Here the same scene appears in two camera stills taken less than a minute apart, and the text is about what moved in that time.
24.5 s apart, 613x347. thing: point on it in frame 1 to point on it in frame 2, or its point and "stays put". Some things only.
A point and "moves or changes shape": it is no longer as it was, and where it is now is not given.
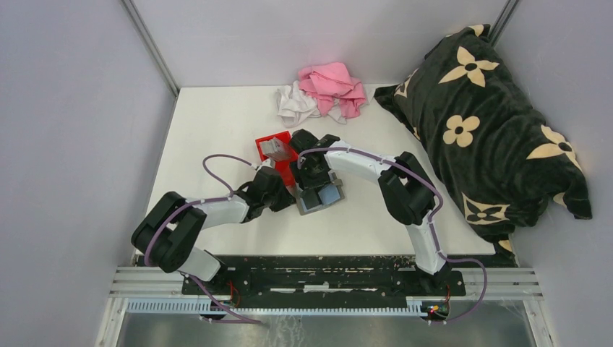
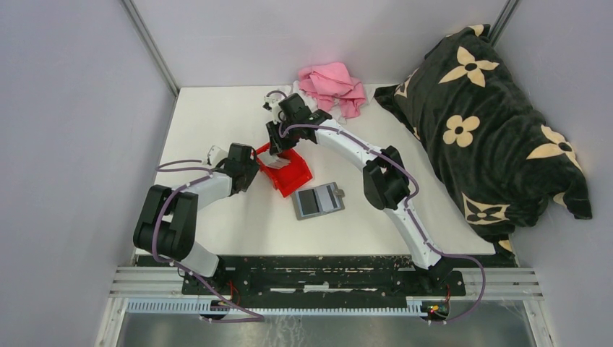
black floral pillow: (468, 108) stays put
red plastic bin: (285, 168) moves or changes shape
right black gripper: (303, 181) to (275, 144)
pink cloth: (328, 82) stays put
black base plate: (277, 278) stays put
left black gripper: (287, 199) to (253, 168)
